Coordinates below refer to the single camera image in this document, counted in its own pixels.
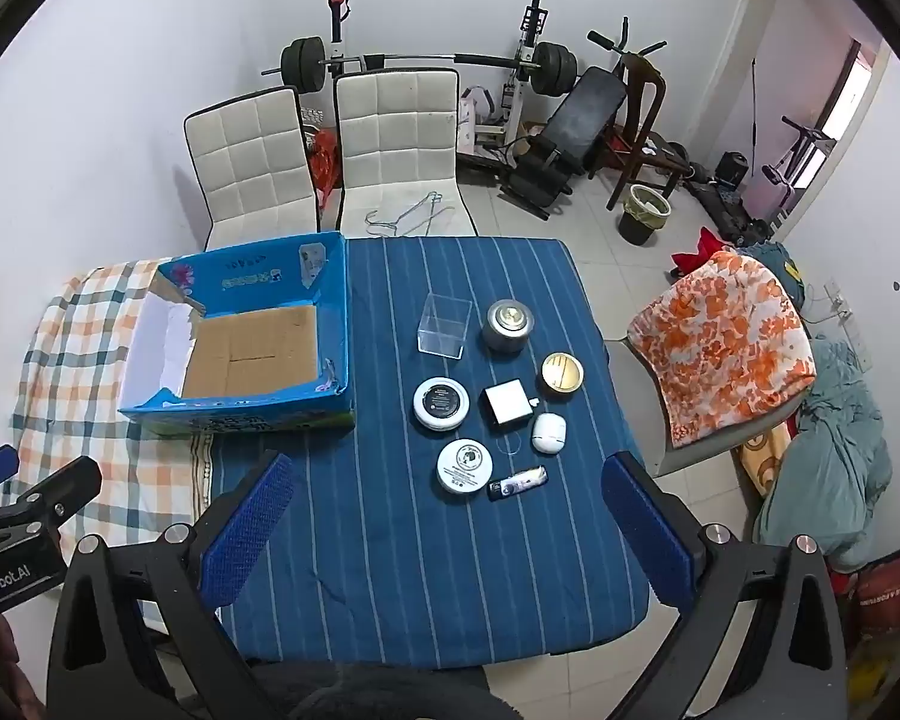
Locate white earbuds case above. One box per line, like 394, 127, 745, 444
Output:
532, 413, 567, 457

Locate small colourful tube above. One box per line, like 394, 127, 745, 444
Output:
487, 465, 549, 500

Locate gold round tin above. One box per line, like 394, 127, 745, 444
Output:
539, 351, 585, 397

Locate white square charger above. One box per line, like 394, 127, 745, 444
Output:
482, 379, 539, 427

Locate white round cream tin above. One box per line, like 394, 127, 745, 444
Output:
436, 439, 494, 496

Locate silver metal tin can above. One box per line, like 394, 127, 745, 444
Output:
481, 299, 535, 355

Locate clear acrylic cube box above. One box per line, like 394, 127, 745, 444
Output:
416, 293, 473, 361

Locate grey chair under cloth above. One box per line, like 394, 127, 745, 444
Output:
605, 338, 806, 478

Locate plaid checkered cloth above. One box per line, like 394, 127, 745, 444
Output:
2, 260, 211, 554

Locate teal blanket pile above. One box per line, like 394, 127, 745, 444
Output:
749, 242, 895, 571

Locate blue striped tablecloth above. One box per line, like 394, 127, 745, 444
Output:
212, 238, 649, 668

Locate orange floral cloth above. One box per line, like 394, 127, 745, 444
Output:
628, 249, 816, 447

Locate blue cardboard milk box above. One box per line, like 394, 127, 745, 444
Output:
118, 232, 354, 436

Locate red box on floor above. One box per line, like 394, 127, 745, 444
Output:
829, 556, 900, 637

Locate red cloth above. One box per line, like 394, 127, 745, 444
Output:
670, 227, 727, 281

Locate black waste bin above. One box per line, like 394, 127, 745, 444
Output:
617, 184, 673, 245

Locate left white padded chair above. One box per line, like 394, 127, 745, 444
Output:
183, 86, 320, 250

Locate white padded chair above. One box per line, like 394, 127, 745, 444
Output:
183, 86, 320, 250
333, 68, 476, 239

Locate brown wooden chair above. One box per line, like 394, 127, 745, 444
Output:
606, 52, 691, 210

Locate black weight bench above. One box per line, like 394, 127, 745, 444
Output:
502, 67, 626, 221

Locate right white padded chair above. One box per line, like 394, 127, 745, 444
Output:
333, 68, 476, 239

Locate white squat rack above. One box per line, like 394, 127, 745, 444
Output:
457, 0, 548, 156

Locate wire clothes hangers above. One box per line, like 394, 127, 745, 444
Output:
364, 190, 453, 239

